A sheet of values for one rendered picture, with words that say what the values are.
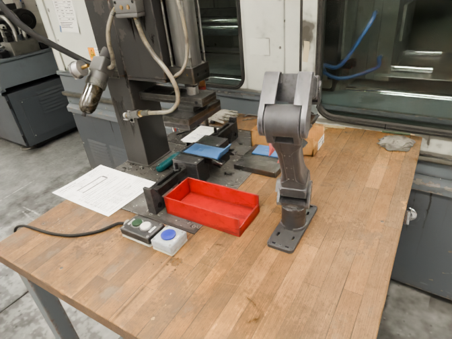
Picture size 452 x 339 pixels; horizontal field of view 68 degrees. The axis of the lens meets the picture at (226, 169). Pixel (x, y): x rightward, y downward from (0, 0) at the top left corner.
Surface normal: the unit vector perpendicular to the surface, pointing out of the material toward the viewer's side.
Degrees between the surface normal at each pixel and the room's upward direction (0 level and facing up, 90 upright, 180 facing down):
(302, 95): 47
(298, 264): 0
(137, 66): 90
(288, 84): 73
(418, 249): 90
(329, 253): 0
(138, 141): 90
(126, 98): 90
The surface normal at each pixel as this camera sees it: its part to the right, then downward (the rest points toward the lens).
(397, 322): -0.09, -0.86
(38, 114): 0.82, 0.22
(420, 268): -0.56, 0.47
